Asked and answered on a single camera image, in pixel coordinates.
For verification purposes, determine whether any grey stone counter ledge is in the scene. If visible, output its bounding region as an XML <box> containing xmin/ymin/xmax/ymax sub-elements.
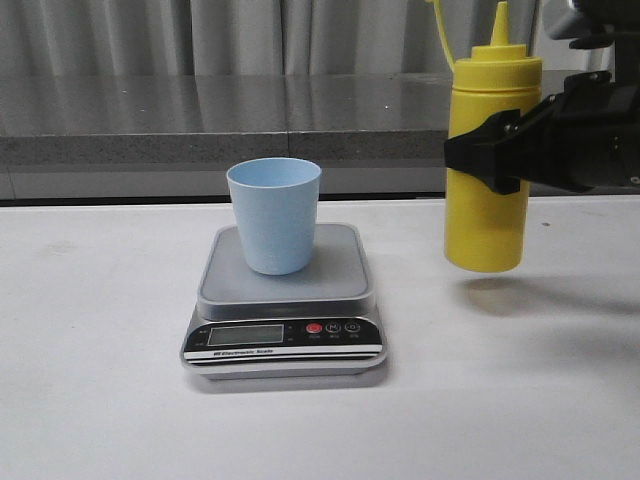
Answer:
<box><xmin>0</xmin><ymin>69</ymin><xmax>640</xmax><ymax>201</ymax></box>

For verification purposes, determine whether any yellow squeeze bottle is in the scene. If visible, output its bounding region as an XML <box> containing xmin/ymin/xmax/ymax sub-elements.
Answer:
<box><xmin>434</xmin><ymin>1</ymin><xmax>542</xmax><ymax>273</ymax></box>

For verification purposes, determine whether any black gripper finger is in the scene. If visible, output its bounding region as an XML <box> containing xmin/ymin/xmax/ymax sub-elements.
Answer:
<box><xmin>444</xmin><ymin>95</ymin><xmax>555</xmax><ymax>195</ymax></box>

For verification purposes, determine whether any light blue plastic cup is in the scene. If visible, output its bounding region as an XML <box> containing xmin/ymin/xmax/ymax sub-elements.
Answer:
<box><xmin>226</xmin><ymin>157</ymin><xmax>322</xmax><ymax>275</ymax></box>

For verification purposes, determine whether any silver electronic kitchen scale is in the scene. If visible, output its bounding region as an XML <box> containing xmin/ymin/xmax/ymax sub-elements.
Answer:
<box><xmin>181</xmin><ymin>223</ymin><xmax>388</xmax><ymax>380</ymax></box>

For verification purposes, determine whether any grey curtain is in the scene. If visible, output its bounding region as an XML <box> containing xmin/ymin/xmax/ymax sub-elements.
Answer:
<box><xmin>0</xmin><ymin>0</ymin><xmax>640</xmax><ymax>78</ymax></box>

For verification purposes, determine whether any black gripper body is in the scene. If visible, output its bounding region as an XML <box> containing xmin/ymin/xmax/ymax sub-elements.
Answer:
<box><xmin>529</xmin><ymin>71</ymin><xmax>639</xmax><ymax>192</ymax></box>

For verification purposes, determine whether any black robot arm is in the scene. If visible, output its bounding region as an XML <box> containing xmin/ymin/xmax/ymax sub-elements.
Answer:
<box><xmin>444</xmin><ymin>1</ymin><xmax>639</xmax><ymax>195</ymax></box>

